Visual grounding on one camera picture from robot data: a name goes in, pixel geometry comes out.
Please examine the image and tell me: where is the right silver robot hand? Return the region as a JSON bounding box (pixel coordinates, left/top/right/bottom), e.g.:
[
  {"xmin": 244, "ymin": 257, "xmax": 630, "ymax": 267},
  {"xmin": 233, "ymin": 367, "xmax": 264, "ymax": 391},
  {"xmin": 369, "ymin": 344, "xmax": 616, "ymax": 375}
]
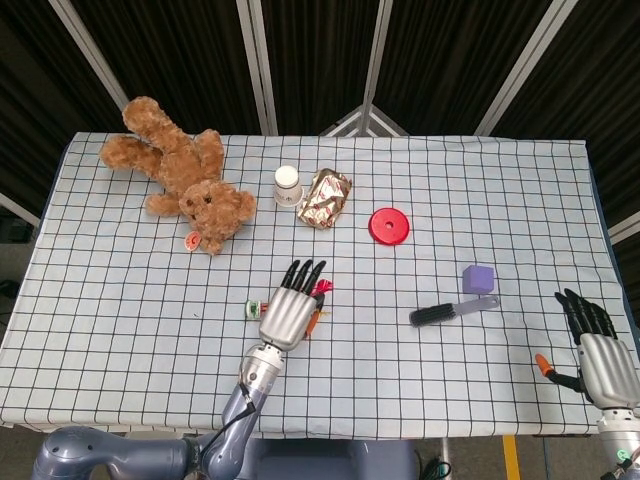
[{"xmin": 534, "ymin": 288, "xmax": 640, "ymax": 410}]

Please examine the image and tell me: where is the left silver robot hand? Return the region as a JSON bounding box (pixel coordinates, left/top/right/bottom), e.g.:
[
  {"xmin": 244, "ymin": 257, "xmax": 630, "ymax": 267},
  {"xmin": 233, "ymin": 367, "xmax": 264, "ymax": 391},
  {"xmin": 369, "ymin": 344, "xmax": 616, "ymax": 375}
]
[{"xmin": 257, "ymin": 259, "xmax": 328, "ymax": 351}]

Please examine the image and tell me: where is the small colourful toy item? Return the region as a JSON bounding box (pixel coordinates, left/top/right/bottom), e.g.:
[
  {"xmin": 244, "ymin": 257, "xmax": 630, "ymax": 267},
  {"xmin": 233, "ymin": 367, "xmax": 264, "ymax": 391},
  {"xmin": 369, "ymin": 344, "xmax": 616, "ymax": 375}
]
[{"xmin": 244, "ymin": 278, "xmax": 335, "ymax": 337}]

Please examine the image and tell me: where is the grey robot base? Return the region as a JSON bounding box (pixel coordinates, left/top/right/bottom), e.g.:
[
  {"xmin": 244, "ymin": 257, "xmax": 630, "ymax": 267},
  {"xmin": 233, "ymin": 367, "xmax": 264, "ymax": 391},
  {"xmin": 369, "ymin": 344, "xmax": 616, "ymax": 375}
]
[{"xmin": 247, "ymin": 438, "xmax": 419, "ymax": 480}]

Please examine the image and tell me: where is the checked light blue tablecloth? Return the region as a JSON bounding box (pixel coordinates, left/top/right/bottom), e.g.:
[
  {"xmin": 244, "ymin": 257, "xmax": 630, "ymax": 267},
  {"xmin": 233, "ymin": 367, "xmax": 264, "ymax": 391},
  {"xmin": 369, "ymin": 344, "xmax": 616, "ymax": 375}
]
[{"xmin": 0, "ymin": 131, "xmax": 640, "ymax": 441}]

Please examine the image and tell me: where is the crumpled gold foil snack bag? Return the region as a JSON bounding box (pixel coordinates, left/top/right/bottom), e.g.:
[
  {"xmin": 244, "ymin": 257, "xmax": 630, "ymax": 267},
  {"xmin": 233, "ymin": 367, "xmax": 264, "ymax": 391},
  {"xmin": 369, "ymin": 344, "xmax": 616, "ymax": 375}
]
[{"xmin": 296, "ymin": 168, "xmax": 354, "ymax": 233}]

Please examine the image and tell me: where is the white paper cup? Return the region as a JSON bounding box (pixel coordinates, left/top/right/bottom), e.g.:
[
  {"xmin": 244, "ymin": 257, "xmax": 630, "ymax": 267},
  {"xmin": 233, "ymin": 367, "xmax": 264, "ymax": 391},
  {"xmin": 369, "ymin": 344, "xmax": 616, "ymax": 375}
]
[{"xmin": 273, "ymin": 165, "xmax": 306, "ymax": 208}]

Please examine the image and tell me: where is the red plastic disc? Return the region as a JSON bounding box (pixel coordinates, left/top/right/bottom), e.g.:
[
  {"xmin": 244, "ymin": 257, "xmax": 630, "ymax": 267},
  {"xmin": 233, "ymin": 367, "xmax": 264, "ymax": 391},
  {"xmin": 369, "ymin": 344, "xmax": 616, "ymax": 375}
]
[{"xmin": 368, "ymin": 207, "xmax": 412, "ymax": 247}]

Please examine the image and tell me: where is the purple foam cube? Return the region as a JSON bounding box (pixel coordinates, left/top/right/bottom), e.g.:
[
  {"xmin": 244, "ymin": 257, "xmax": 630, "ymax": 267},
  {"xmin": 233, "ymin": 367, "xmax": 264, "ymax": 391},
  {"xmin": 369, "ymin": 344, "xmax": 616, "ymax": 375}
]
[{"xmin": 461, "ymin": 264, "xmax": 496, "ymax": 295}]

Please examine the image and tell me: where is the grey brush with black bristles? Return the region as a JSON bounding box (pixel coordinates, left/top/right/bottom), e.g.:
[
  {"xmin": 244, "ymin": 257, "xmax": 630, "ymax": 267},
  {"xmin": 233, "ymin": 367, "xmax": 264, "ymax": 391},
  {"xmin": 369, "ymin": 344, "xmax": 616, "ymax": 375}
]
[{"xmin": 408, "ymin": 294, "xmax": 501, "ymax": 328}]

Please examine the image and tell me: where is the brown plush teddy bear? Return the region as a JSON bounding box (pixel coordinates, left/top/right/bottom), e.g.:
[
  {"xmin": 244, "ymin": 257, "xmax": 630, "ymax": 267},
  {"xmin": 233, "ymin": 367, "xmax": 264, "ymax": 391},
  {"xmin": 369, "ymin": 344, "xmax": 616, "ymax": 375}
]
[{"xmin": 99, "ymin": 96, "xmax": 258, "ymax": 257}]

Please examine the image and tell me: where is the black folding screen with frame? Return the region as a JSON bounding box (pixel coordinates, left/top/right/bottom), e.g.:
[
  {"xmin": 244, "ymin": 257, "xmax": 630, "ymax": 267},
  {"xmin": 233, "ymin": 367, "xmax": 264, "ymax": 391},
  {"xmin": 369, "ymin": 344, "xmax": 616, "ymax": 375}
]
[{"xmin": 0, "ymin": 0, "xmax": 640, "ymax": 301}]

